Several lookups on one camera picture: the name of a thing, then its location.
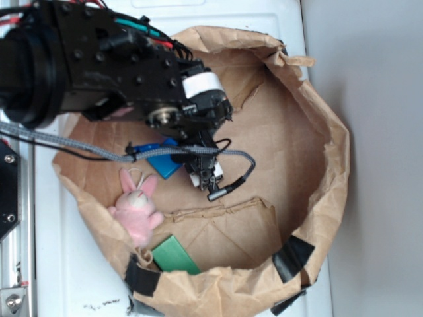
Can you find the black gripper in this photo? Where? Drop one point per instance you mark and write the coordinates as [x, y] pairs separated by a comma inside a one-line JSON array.
[[196, 118]]

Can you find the blue rectangular block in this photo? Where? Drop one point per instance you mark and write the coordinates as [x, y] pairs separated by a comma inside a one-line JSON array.
[[164, 165]]

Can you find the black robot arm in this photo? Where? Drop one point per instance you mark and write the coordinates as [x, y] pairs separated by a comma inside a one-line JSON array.
[[61, 57]]

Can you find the green rectangular block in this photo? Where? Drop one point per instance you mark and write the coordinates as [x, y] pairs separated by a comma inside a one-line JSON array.
[[170, 256]]

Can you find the pink plush bunny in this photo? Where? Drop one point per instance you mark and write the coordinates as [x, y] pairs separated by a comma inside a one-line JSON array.
[[135, 209]]

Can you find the brown paper bag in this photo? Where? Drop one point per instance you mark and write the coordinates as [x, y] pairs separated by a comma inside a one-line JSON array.
[[266, 241]]

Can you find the white plastic tray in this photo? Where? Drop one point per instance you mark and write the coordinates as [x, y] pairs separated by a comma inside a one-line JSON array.
[[72, 276]]

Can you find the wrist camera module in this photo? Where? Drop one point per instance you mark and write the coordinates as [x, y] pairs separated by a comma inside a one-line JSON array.
[[206, 174]]

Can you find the black mounting bracket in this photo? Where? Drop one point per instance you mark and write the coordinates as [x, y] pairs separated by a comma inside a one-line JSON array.
[[10, 189]]

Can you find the aluminium frame rail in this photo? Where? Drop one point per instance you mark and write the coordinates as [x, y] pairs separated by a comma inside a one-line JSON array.
[[18, 260]]

